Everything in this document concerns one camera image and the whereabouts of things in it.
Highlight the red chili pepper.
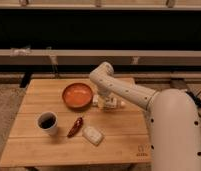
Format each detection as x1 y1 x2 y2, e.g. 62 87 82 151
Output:
67 117 83 138

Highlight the orange ceramic bowl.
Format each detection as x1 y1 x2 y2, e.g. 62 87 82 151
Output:
62 83 93 109

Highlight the white cup with dark inside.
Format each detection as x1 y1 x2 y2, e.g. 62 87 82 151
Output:
37 112 58 136

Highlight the wooden table board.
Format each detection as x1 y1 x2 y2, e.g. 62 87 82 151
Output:
0 79 151 167

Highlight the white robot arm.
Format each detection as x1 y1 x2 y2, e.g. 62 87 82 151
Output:
89 62 201 171

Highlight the white labelled bottle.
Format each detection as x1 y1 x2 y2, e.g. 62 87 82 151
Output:
92 94 125 109

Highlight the black cable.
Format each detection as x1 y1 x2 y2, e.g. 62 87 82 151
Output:
187 83 201 120

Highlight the white rectangular sponge block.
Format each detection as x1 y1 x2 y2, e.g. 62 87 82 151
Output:
82 126 104 146

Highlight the grey metal rail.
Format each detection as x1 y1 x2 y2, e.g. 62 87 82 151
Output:
0 49 201 66

